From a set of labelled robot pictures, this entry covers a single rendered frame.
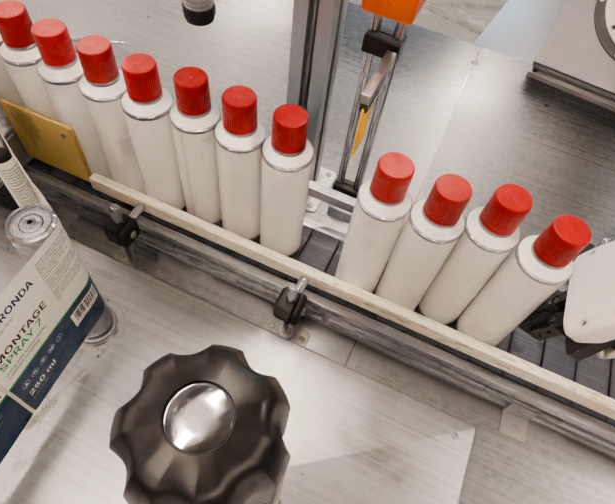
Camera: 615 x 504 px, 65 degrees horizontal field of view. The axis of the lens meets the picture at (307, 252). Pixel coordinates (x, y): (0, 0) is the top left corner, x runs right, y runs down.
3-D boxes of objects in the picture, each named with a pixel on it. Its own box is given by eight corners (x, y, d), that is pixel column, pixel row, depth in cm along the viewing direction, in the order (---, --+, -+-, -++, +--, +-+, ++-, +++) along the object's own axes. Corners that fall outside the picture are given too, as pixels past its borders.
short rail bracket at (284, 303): (270, 338, 59) (273, 291, 49) (280, 318, 61) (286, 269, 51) (293, 349, 59) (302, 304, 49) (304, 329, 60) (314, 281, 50)
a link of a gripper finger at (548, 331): (569, 302, 47) (517, 320, 52) (565, 329, 45) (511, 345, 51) (594, 319, 47) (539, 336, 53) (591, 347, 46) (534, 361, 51)
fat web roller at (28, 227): (63, 333, 52) (-17, 231, 36) (91, 299, 54) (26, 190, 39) (99, 351, 51) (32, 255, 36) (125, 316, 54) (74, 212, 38)
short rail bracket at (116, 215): (118, 267, 63) (92, 210, 53) (146, 232, 66) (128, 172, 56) (139, 277, 62) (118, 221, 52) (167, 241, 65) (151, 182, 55)
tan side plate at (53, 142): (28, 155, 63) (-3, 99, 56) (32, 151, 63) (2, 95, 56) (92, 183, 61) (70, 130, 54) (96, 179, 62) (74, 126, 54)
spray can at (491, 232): (408, 308, 58) (474, 198, 41) (430, 279, 60) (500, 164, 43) (446, 334, 56) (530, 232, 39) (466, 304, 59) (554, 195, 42)
